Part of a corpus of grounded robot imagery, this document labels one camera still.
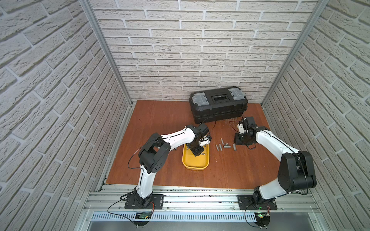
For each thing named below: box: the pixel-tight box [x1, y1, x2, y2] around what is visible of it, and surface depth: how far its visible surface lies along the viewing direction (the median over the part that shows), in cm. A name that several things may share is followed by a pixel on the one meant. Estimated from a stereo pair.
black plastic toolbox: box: [188, 86, 249, 125], surface depth 102 cm
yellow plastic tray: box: [182, 143, 211, 171], surface depth 87 cm
